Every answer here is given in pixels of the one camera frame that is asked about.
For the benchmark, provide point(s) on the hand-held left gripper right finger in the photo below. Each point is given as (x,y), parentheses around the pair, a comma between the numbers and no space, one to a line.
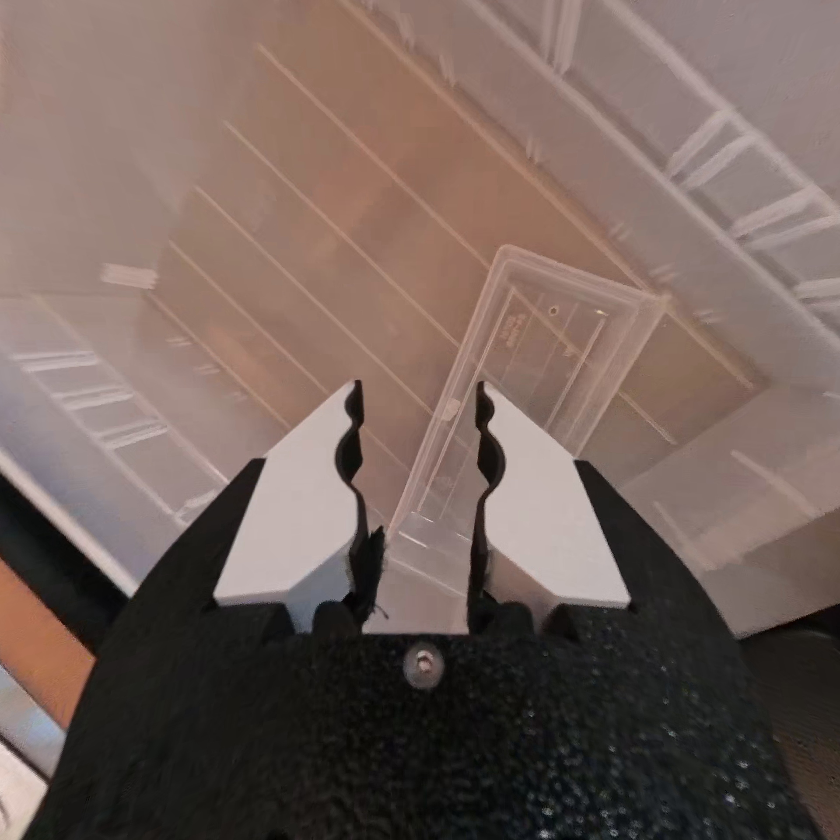
(544,525)

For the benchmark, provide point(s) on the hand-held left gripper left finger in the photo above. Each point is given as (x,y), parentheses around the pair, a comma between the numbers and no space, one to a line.
(295,525)

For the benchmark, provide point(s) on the small clear plastic drawer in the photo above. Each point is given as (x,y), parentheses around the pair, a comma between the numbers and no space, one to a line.
(544,341)

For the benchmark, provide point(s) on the large clear plastic bin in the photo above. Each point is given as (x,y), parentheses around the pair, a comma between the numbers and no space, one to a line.
(262,197)

